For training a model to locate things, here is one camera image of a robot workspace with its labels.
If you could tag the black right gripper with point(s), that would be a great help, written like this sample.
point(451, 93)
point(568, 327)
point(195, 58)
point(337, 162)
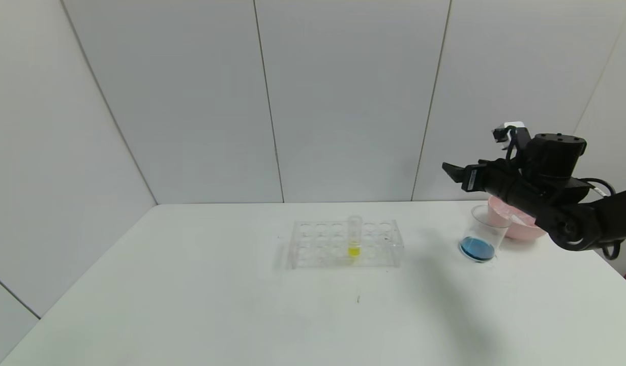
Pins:
point(471, 179)

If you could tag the yellow pigment test tube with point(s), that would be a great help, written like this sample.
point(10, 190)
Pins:
point(354, 250)

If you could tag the clear acrylic test tube rack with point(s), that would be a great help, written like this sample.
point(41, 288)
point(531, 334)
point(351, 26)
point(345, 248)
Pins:
point(323, 254)

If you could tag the clear plastic beaker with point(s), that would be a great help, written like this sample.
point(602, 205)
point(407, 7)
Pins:
point(478, 249)

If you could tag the pink bowl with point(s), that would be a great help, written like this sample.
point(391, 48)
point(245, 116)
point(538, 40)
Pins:
point(521, 231)

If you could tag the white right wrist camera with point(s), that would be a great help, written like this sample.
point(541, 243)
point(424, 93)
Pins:
point(508, 133)

